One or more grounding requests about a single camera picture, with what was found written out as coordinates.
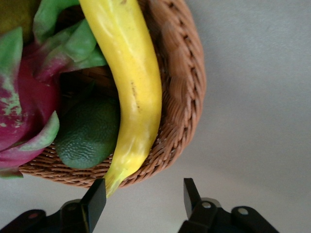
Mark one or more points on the pink dragon fruit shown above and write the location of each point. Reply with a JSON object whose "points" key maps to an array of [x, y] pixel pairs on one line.
{"points": [[31, 97]]}

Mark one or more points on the brown wicker basket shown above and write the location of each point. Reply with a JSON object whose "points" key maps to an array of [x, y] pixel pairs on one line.
{"points": [[184, 97]]}

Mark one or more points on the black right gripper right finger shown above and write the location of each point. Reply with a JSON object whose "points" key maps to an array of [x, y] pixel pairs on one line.
{"points": [[194, 211]]}

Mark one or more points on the dark green avocado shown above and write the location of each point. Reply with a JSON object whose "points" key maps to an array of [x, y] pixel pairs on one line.
{"points": [[87, 136]]}

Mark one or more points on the yellow banana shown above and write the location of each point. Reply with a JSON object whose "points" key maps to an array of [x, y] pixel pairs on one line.
{"points": [[136, 80]]}

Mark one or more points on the brown table cover sheet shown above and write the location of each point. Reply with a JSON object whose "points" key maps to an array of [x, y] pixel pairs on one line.
{"points": [[255, 97]]}

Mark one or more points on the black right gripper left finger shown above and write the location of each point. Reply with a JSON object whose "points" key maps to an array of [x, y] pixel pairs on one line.
{"points": [[93, 204]]}

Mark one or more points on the olive brown kiwi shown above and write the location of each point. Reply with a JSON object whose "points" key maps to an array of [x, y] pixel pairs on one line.
{"points": [[13, 17]]}

